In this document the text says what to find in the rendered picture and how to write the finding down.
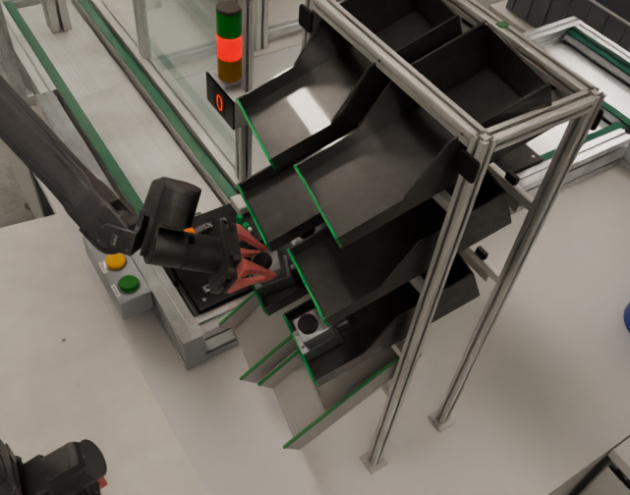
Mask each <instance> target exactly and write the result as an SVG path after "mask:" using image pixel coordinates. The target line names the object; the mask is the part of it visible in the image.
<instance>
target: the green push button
mask: <svg viewBox="0 0 630 495"><path fill-rule="evenodd" d="M118 285H119V289H120V290H121V291H122V292H125V293H130V292H133V291H135V290H136V289H137V288H138V286H139V280H138V278H137V277H136V276H133V275H126V276H123V277H122V278H121V279H120V280H119V282H118Z"/></svg>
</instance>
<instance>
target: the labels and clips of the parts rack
mask: <svg viewBox="0 0 630 495"><path fill-rule="evenodd" d="M313 20H314V14H313V12H312V11H311V10H309V9H308V8H307V7H306V6H305V5H304V4H301V5H300V7H299V25H300V26H301V27H302V28H304V29H305V30H306V31H307V32H308V33H310V32H312V31H313ZM496 25H497V26H498V27H499V28H506V29H507V27H509V24H508V23H507V22H506V21H502V22H499V23H496ZM587 94H588V92H586V91H585V90H581V91H579V92H576V93H574V94H571V95H569V96H566V97H564V98H561V99H559V100H556V101H554V102H551V104H552V106H548V107H544V108H540V109H536V110H532V111H530V112H527V113H525V114H522V115H519V116H517V117H514V118H512V119H509V120H507V121H504V122H502V123H499V124H497V125H494V126H492V127H489V128H487V129H488V130H489V131H490V134H489V136H490V137H491V136H492V135H495V136H496V137H497V142H496V144H495V147H494V150H493V152H496V151H497V150H500V149H502V148H505V147H507V146H509V145H512V144H514V143H517V142H519V141H521V140H524V139H526V138H530V137H532V136H535V135H537V134H539V133H542V132H544V131H547V130H549V129H551V128H554V127H556V126H559V125H561V124H563V123H566V122H568V121H570V120H573V119H575V118H578V117H580V116H582V115H585V114H587V113H590V111H591V109H592V108H591V107H589V106H591V105H593V104H594V103H595V101H596V99H595V98H594V97H592V96H591V95H590V96H588V97H585V95H587ZM588 107H589V108H588ZM603 113H604V112H603V110H602V109H600V111H599V113H598V115H597V117H596V119H595V120H594V122H593V124H592V126H591V128H590V130H592V131H594V130H595V129H596V128H597V127H598V125H599V123H600V121H601V118H602V116H603ZM480 167H481V164H480V162H479V161H478V160H477V159H476V158H474V157H473V156H472V155H471V154H470V153H469V152H468V151H467V150H466V149H462V150H460V152H459V155H458V158H457V162H456V165H455V170H456V171H457V172H458V173H459V174H460V175H461V176H462V177H463V178H464V179H466V180H467V181H468V182H469V183H470V184H472V183H474V182H475V180H476V178H477V176H478V173H479V170H480ZM504 178H505V179H506V180H507V181H508V182H509V183H510V184H511V185H513V186H516V185H518V183H519V180H520V178H519V177H518V176H517V175H516V174H515V173H514V172H513V171H511V170H508V171H507V172H506V174H505V177H504ZM507 197H508V203H509V207H510V208H511V209H512V210H513V211H515V212H517V210H518V208H519V205H520V202H519V201H518V200H517V199H515V198H514V197H513V196H512V195H511V194H510V193H509V192H507ZM459 253H460V254H461V255H462V257H463V258H464V260H465V261H466V262H467V263H468V264H469V265H470V266H471V267H472V268H473V269H474V270H475V271H476V272H477V273H478V274H479V275H480V276H481V277H482V278H483V279H484V280H485V281H487V278H488V275H487V274H486V273H485V271H484V270H483V269H482V268H481V267H480V266H479V265H478V264H477V263H476V262H475V261H474V260H473V259H472V258H471V257H470V256H469V255H468V254H467V253H466V252H465V251H463V250H462V251H461V252H459ZM475 253H476V254H477V255H478V256H479V257H480V258H481V259H482V260H485V259H487V256H488V253H487V252H486V251H485V250H484V249H483V248H482V247H481V246H479V247H477V249H476V251H475ZM390 386H391V385H390V384H389V382H386V383H385V384H384V385H383V386H381V387H380V388H381V389H382V390H383V392H384V393H385V394H386V396H387V395H388V392H389V389H390Z"/></svg>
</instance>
